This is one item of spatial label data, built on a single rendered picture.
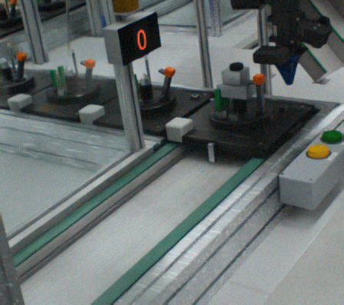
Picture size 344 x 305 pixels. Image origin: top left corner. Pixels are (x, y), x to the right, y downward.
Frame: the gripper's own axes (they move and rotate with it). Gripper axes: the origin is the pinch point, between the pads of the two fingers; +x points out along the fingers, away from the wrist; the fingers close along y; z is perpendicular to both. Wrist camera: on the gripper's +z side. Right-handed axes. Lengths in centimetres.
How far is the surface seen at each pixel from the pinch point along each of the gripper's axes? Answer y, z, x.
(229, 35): 88, -66, 24
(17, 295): -82, 9, -5
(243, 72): -0.4, -10.2, 1.6
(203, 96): 9.1, -27.3, 12.6
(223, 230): -38.8, 5.8, 13.9
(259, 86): -0.6, -6.6, 4.3
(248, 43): 88, -59, 26
